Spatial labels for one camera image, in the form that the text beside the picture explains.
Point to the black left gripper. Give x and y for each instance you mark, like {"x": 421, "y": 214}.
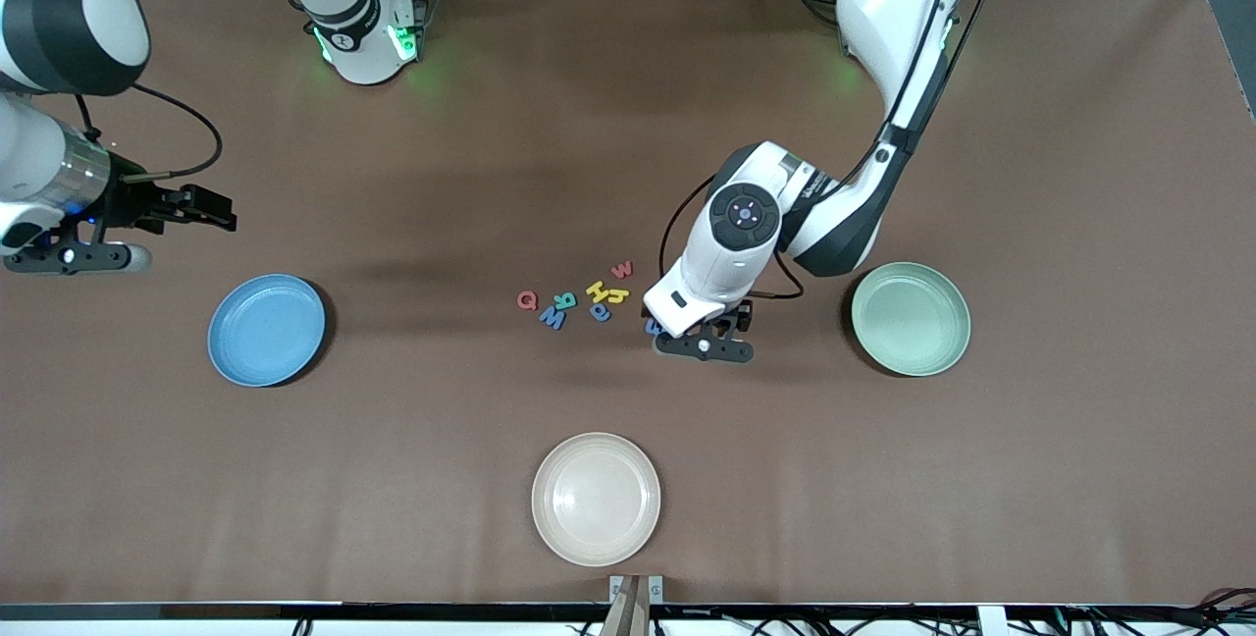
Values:
{"x": 738, "y": 316}

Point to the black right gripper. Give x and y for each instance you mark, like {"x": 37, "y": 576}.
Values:
{"x": 134, "y": 203}

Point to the blue foam letter e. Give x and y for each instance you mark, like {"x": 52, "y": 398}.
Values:
{"x": 652, "y": 327}

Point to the pink foam letter w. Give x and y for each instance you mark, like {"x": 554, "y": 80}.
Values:
{"x": 621, "y": 273}

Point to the blue foam letter M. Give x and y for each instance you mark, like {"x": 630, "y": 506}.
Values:
{"x": 552, "y": 319}

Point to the pink foam letter Q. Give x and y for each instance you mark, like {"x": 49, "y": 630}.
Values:
{"x": 520, "y": 300}

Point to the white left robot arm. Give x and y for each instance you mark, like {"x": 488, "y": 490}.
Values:
{"x": 726, "y": 253}

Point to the blue plate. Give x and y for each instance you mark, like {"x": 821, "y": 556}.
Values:
{"x": 265, "y": 332}

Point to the green plate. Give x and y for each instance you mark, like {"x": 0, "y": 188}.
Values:
{"x": 913, "y": 322}

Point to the cream plate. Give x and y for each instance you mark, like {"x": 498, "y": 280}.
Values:
{"x": 596, "y": 499}

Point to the yellow foam letter f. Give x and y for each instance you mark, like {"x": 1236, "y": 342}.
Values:
{"x": 618, "y": 296}

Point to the yellow foam letter H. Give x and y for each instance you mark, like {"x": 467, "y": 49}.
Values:
{"x": 598, "y": 289}

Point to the blue foam letter a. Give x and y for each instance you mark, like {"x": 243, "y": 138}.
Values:
{"x": 595, "y": 308}

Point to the teal foam letter R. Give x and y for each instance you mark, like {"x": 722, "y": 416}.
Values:
{"x": 566, "y": 305}

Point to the beige pole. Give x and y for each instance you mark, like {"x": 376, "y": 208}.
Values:
{"x": 628, "y": 616}

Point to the metal mounting bracket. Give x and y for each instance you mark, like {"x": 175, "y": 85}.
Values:
{"x": 618, "y": 585}

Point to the black table edge rail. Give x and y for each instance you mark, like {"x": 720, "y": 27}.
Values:
{"x": 294, "y": 610}

